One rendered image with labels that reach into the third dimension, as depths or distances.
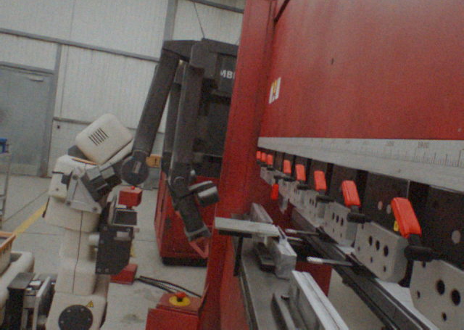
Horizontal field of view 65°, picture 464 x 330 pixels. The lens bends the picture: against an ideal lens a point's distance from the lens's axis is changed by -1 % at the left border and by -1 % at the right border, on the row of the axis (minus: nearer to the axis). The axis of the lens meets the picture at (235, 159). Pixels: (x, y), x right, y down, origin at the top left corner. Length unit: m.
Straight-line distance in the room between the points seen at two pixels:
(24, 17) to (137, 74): 2.42
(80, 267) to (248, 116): 1.53
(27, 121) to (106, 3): 2.94
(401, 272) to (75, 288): 0.99
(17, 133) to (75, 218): 7.47
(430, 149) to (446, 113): 0.05
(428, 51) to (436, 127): 0.13
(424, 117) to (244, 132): 1.91
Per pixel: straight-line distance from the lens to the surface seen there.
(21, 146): 8.69
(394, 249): 0.62
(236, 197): 2.47
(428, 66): 0.63
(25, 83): 8.69
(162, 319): 1.26
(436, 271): 0.54
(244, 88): 2.46
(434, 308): 0.54
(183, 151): 1.08
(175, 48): 1.08
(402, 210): 0.54
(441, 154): 0.55
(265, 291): 1.31
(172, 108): 1.51
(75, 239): 1.31
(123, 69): 8.50
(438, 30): 0.63
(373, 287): 1.32
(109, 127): 1.21
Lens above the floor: 1.36
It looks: 3 degrees down
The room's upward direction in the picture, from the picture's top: 8 degrees clockwise
